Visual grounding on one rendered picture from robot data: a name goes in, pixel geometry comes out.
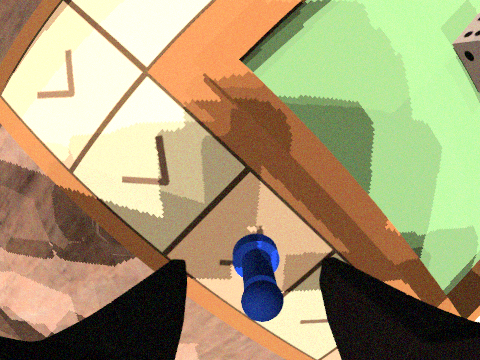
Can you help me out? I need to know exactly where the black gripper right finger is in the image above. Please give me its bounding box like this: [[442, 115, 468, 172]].
[[319, 257, 480, 360]]

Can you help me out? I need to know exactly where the beige die with black pips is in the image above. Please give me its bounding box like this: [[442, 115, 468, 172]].
[[452, 13, 480, 93]]

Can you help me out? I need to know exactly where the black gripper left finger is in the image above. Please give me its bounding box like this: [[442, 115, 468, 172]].
[[0, 259, 188, 360]]

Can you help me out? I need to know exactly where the blue pawn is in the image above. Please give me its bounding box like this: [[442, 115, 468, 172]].
[[232, 233, 284, 323]]

